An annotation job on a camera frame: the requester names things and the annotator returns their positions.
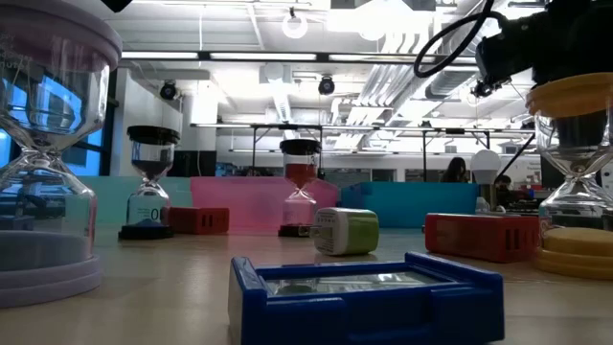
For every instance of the green plastic bin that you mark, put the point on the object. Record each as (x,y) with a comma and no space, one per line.
(100,201)

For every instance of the black workstation frame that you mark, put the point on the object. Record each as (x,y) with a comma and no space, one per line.
(424,153)

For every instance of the black hourglass with blue sand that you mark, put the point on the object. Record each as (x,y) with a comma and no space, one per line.
(153,135)

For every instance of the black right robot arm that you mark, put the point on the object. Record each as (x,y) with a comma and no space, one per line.
(584,33)

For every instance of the lavender hourglass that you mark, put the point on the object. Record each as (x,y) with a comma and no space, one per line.
(48,268)

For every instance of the red wall charger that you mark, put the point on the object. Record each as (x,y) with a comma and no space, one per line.
(481,237)
(198,220)

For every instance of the blue digital display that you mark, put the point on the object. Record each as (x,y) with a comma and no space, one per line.
(364,316)

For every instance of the orange hourglass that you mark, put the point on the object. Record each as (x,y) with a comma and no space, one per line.
(570,96)

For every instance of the black spotlight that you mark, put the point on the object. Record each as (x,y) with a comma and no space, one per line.
(326,85)
(167,90)

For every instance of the black hourglass with red sand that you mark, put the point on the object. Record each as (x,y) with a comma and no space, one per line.
(300,146)

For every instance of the person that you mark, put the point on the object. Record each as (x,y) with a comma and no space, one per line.
(455,170)
(503,181)

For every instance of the teal plastic bin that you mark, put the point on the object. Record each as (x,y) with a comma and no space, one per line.
(407,203)

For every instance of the green white charger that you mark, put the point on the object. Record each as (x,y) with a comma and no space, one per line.
(349,232)

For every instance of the pink plastic bin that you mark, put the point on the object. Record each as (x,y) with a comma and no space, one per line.
(249,206)

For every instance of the white light bulb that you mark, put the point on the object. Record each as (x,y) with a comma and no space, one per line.
(485,165)

